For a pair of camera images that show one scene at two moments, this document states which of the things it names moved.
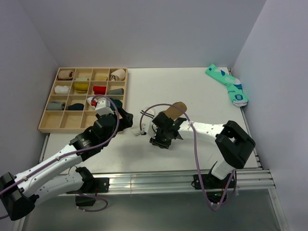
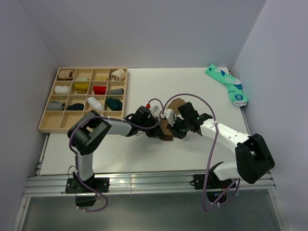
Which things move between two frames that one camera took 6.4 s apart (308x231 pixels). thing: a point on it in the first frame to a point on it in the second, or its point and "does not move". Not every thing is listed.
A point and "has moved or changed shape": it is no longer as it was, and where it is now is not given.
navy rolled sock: [77, 106] does not move
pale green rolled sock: [82, 79] does not move
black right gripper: [156, 141] to [174, 131]
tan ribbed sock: [173, 112] has moved or changed shape
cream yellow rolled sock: [100, 78] does not move
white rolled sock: [61, 89] does not move
